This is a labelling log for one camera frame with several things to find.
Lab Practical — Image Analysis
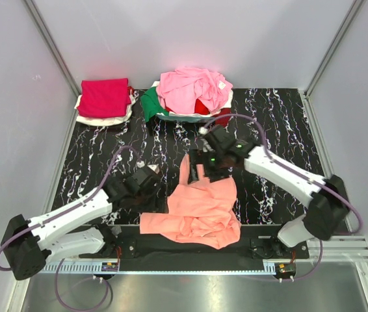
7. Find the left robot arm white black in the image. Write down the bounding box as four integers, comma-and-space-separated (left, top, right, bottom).
1, 164, 165, 281

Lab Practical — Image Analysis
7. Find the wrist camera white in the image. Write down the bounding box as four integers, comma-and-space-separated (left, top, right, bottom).
137, 161, 160, 174
198, 127, 210, 136

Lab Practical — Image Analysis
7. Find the folded red t shirt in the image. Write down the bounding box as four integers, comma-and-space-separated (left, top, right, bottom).
127, 86, 135, 96

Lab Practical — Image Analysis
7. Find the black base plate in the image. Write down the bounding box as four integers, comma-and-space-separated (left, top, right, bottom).
70, 224, 309, 263

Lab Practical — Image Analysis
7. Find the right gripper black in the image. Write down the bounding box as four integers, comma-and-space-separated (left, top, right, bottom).
187, 149, 230, 185

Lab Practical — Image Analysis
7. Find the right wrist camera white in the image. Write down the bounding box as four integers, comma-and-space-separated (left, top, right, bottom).
198, 127, 210, 136

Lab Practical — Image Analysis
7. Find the salmon orange t shirt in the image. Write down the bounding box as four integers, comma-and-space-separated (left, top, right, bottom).
139, 155, 241, 250

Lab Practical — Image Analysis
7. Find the grey slotted cable duct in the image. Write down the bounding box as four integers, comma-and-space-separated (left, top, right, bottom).
42, 259, 276, 276

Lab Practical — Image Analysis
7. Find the green t shirt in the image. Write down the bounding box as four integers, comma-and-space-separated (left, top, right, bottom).
140, 86, 169, 123

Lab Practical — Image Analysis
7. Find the left aluminium frame post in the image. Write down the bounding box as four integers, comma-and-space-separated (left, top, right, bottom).
21, 0, 81, 97

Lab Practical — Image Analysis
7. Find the aluminium frame post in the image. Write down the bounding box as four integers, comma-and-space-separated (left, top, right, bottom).
304, 0, 367, 97
21, 0, 81, 97

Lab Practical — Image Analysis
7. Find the folded white t shirt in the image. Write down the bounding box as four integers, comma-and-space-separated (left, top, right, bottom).
74, 95, 136, 127

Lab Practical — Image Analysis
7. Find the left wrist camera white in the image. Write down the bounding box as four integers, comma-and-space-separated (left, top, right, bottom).
137, 161, 160, 174

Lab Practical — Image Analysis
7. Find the light pink t shirt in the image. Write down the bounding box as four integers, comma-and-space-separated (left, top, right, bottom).
155, 67, 233, 115

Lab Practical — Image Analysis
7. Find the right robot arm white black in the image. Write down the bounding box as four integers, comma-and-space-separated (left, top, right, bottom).
188, 125, 350, 259

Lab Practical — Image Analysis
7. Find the laundry basket grey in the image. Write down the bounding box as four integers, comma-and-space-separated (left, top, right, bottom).
155, 112, 215, 124

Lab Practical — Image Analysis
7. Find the right aluminium frame post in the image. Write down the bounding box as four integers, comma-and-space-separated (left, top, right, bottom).
304, 0, 367, 97

